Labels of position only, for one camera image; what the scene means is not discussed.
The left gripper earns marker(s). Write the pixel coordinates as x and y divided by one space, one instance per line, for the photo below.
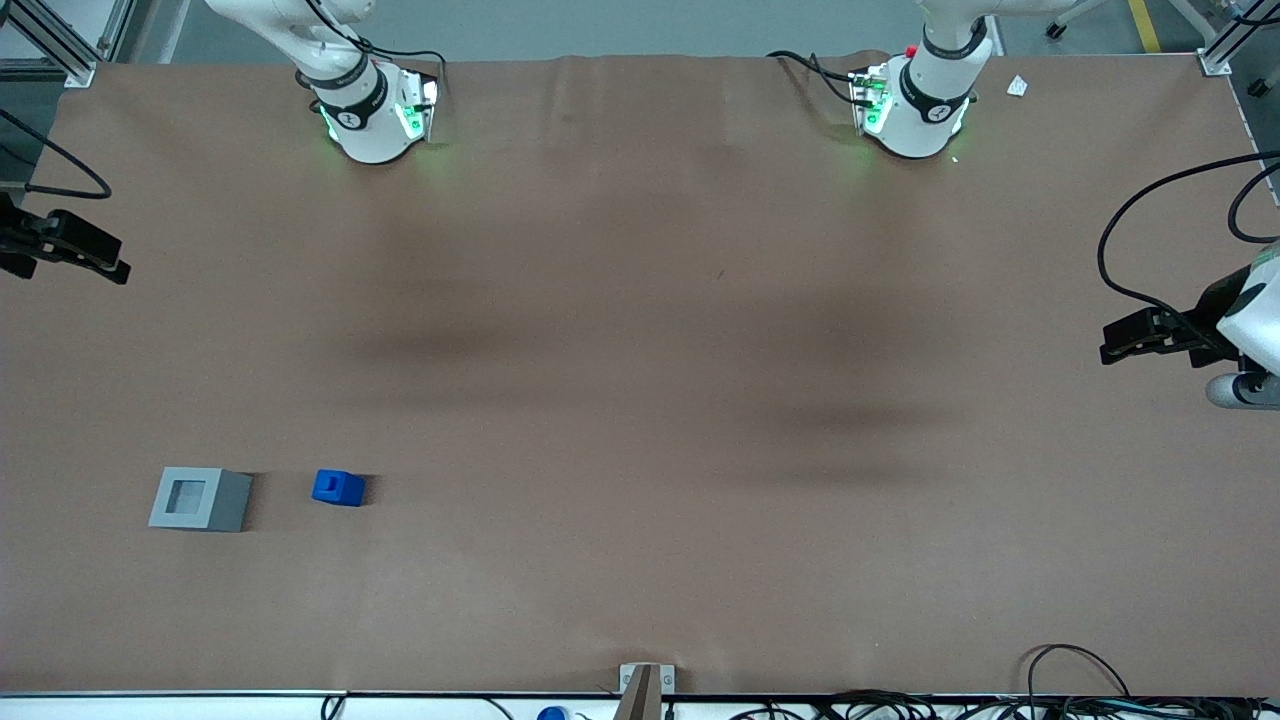
1214 310

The gray square base block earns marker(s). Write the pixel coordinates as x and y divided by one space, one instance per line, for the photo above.
200 498

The blue plastic part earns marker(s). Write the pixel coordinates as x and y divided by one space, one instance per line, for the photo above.
337 487

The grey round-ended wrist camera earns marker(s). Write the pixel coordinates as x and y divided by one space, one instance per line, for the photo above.
1240 391

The small black clamp block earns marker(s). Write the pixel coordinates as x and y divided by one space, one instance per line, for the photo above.
1259 88

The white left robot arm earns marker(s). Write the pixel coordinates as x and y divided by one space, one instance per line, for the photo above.
925 105

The aluminium frame post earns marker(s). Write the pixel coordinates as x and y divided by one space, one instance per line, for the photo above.
1225 45
60 45

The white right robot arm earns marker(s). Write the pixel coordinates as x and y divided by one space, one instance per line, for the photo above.
362 120

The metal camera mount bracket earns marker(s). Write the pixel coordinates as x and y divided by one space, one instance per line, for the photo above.
645 690

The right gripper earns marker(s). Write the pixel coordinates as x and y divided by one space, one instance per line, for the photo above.
14 243

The small white paper scrap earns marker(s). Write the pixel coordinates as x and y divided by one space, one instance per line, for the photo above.
1018 87

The blue round cap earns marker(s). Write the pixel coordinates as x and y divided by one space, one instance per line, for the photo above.
552 714

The paper table cover sheet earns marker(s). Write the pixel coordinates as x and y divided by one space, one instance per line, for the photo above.
640 400

